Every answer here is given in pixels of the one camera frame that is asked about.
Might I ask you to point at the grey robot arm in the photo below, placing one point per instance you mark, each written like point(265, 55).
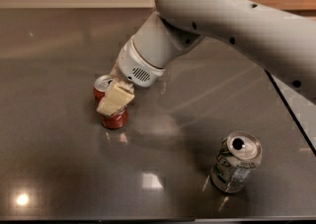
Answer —
point(284, 44)

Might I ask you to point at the grey side table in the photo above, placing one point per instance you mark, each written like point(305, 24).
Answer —
point(301, 110)

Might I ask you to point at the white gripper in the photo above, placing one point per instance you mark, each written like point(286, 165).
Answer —
point(134, 64)

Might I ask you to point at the red coke can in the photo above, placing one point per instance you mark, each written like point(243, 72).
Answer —
point(116, 120)

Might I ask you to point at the silver green soda can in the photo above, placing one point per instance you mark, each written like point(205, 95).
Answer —
point(239, 156)

